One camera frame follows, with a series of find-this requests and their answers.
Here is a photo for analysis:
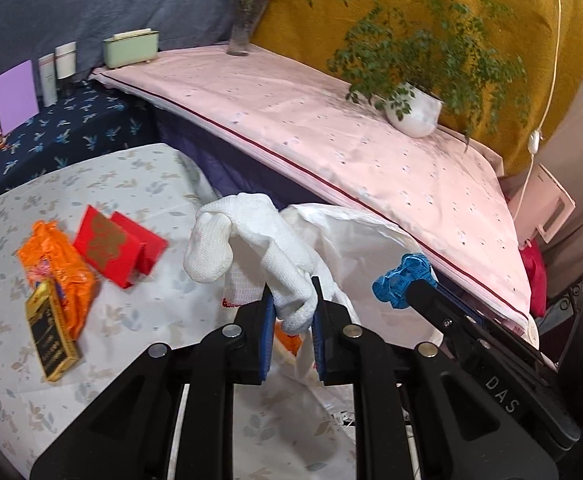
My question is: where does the black gold cigarette box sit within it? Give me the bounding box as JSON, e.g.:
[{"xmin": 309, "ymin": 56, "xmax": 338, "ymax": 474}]
[{"xmin": 26, "ymin": 280, "xmax": 80, "ymax": 382}]

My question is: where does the white knit glove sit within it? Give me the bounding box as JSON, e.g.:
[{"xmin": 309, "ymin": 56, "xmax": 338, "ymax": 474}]
[{"xmin": 184, "ymin": 193, "xmax": 328, "ymax": 335}]

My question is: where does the white trash bag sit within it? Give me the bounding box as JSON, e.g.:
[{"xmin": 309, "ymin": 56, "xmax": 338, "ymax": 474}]
[{"xmin": 270, "ymin": 201, "xmax": 446, "ymax": 411}]

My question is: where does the red fabric item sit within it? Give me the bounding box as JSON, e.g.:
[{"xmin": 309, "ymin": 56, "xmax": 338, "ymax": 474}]
[{"xmin": 519, "ymin": 240, "xmax": 547, "ymax": 318}]

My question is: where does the orange plastic bag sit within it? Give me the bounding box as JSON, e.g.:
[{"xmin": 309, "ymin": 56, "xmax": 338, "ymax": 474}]
[{"xmin": 17, "ymin": 220, "xmax": 97, "ymax": 340}]

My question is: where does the floral light tablecloth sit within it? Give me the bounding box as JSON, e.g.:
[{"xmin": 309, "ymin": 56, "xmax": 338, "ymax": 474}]
[{"xmin": 0, "ymin": 144, "xmax": 355, "ymax": 479}]

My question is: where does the red gold envelope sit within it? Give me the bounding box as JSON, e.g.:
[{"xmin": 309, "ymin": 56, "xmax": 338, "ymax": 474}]
[{"xmin": 73, "ymin": 206, "xmax": 169, "ymax": 288}]

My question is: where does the pink cloth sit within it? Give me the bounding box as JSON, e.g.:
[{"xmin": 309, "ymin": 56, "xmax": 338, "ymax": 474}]
[{"xmin": 93, "ymin": 46, "xmax": 540, "ymax": 344}]

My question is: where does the navy floral cloth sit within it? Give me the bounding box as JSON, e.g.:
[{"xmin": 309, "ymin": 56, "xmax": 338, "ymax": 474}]
[{"xmin": 0, "ymin": 81, "xmax": 159, "ymax": 196}]

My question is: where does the purple card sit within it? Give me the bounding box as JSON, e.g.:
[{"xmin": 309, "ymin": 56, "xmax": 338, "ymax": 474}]
[{"xmin": 0, "ymin": 60, "xmax": 40, "ymax": 136}]

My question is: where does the green potted plant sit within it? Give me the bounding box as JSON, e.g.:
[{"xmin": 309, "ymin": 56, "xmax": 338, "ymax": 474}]
[{"xmin": 307, "ymin": 0, "xmax": 531, "ymax": 138}]

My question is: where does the white tube bottle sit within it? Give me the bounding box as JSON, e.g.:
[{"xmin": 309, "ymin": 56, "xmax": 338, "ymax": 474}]
[{"xmin": 38, "ymin": 53, "xmax": 58, "ymax": 107}]

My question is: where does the white capped jar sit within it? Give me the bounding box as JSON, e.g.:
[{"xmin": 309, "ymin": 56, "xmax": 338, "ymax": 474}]
[{"xmin": 55, "ymin": 41, "xmax": 76, "ymax": 80}]

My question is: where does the green tissue box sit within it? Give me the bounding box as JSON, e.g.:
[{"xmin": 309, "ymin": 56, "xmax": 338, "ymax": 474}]
[{"xmin": 104, "ymin": 28, "xmax": 159, "ymax": 68}]

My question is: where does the yellow fabric backdrop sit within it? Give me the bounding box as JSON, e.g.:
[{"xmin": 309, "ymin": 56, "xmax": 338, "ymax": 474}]
[{"xmin": 254, "ymin": 0, "xmax": 583, "ymax": 174}]

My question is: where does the blue grey fabric cover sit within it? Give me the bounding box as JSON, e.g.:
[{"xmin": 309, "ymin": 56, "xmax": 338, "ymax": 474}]
[{"xmin": 0, "ymin": 0, "xmax": 285, "ymax": 91}]

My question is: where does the glass flower vase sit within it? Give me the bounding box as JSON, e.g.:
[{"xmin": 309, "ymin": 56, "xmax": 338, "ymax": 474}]
[{"xmin": 225, "ymin": 0, "xmax": 288, "ymax": 58}]

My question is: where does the white power cable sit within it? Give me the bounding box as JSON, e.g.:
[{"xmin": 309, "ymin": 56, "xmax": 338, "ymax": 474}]
[{"xmin": 510, "ymin": 0, "xmax": 564, "ymax": 221}]

